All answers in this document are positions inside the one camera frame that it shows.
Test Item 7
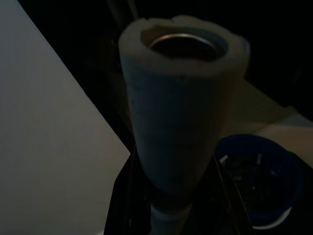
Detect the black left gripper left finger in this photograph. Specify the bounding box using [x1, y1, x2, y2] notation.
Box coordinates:
[103, 144, 154, 235]

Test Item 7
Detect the foam-wrapped broom handle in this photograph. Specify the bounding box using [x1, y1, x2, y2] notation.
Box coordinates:
[118, 14, 251, 235]

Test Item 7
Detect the blue round bin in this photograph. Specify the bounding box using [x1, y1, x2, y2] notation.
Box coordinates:
[215, 134, 307, 231]

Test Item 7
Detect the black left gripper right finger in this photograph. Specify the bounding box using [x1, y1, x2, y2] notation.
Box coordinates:
[190, 152, 255, 235]

